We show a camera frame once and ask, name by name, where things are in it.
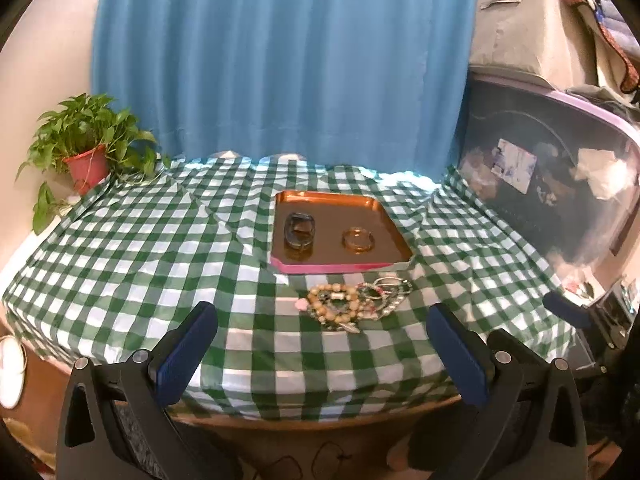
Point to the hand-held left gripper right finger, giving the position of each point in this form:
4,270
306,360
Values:
462,355

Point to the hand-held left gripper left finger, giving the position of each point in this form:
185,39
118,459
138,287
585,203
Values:
180,355

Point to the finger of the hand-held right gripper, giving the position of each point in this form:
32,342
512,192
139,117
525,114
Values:
565,307

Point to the copper tray with pink rim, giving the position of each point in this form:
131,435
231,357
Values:
330,225

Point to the green checked tablecloth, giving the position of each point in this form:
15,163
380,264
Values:
150,260

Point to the clear storage bin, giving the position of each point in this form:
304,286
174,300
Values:
550,170

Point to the amber bangle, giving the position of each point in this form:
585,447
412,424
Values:
350,241

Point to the white slipper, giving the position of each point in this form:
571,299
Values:
10,370

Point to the red flower pot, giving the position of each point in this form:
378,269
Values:
87,167

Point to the green potted plant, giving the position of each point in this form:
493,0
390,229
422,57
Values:
85,125

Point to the grey fabric storage box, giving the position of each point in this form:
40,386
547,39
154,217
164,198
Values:
525,25

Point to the blue curtain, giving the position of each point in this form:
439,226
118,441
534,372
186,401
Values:
280,60

